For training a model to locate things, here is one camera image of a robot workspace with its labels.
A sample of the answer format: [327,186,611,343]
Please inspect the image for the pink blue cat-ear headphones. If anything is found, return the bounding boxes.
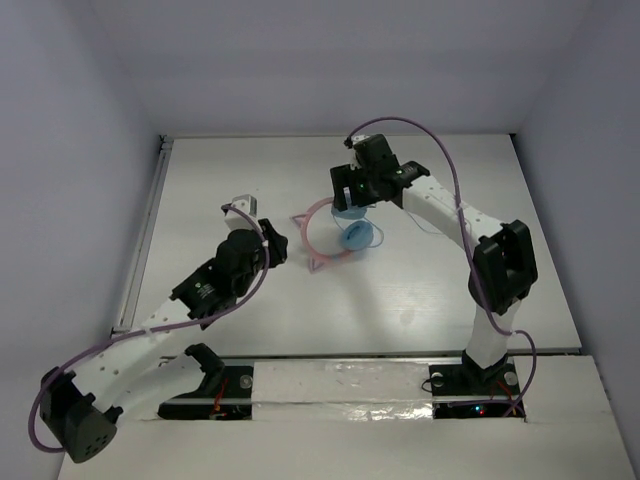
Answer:
[290,197,385,274]

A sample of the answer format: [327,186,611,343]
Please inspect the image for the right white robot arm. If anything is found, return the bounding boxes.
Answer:
[330,134,538,393]

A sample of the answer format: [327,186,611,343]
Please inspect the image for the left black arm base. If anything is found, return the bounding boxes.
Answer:
[157,343,254,421]

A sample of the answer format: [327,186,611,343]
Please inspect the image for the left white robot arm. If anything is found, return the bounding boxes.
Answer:
[28,219,288,463]

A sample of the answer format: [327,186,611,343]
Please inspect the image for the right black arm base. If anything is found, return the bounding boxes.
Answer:
[420,359,526,420]

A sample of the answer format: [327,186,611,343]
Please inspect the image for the white foam front panel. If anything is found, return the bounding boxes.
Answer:
[251,360,433,422]

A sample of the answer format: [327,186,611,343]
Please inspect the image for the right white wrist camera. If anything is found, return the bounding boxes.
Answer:
[343,134,370,165]

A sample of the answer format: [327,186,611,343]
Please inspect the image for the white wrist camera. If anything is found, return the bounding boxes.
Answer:
[343,134,370,165]
[221,194,258,231]

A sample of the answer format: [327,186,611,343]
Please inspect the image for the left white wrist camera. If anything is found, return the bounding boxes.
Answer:
[221,194,258,231]

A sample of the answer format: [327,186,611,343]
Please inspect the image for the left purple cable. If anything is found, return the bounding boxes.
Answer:
[27,202,271,451]

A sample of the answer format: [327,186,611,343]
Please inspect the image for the purple cable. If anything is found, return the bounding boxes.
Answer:
[27,202,271,451]
[343,117,539,419]

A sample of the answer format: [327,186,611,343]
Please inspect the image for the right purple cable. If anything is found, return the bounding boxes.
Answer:
[343,117,539,419]

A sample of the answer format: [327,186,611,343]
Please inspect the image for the aluminium rail left edge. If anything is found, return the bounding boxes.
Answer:
[111,135,174,334]

